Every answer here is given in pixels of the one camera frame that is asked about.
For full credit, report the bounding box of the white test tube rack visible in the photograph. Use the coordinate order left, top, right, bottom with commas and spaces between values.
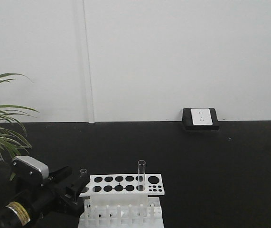
78, 174, 165, 228

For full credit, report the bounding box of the short clear test tube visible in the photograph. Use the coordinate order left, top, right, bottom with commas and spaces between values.
80, 168, 87, 178

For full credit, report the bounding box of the white wall power socket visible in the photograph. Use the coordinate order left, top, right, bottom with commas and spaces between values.
182, 108, 219, 131

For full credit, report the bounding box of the tall clear test tube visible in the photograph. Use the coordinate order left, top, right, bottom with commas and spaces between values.
137, 160, 146, 191

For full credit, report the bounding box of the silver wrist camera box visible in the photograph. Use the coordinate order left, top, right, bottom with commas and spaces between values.
12, 155, 49, 186

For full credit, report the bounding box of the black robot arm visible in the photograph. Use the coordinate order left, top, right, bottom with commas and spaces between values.
0, 166, 90, 228

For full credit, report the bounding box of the green potted plant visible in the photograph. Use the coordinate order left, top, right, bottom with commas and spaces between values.
0, 68, 40, 176

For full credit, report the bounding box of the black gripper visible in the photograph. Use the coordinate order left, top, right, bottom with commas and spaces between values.
14, 166, 90, 216

